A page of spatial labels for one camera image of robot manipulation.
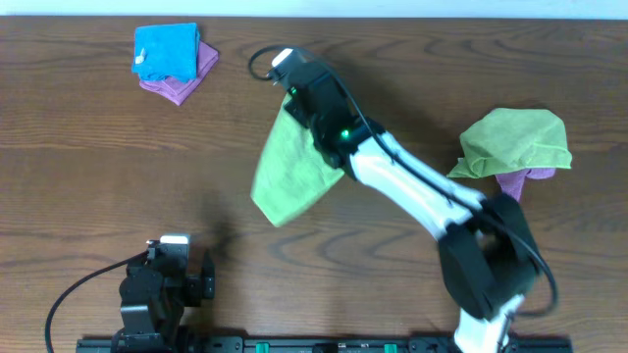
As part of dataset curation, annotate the green cloth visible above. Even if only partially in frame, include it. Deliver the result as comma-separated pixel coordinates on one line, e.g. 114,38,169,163
250,108,344,227
447,108,572,178

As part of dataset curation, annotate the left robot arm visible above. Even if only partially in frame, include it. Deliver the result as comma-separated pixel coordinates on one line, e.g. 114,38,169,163
109,241,216,353

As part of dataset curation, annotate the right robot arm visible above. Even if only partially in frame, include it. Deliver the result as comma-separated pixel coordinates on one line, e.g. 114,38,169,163
268,50,545,352

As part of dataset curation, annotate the folded purple cloth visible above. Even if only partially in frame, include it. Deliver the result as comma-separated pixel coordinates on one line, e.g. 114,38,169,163
139,42,220,106

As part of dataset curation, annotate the folded blue cloth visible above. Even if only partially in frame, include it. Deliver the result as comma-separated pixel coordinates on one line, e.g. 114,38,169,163
131,23,200,82

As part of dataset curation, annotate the crumpled green cloth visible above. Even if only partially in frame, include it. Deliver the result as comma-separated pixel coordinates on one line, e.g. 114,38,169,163
447,108,572,178

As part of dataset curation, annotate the crumpled purple cloth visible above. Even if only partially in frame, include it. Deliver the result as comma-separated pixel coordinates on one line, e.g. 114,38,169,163
496,168,556,201

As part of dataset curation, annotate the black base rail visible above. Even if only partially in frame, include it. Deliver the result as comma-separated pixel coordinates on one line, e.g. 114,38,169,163
76,334,574,353

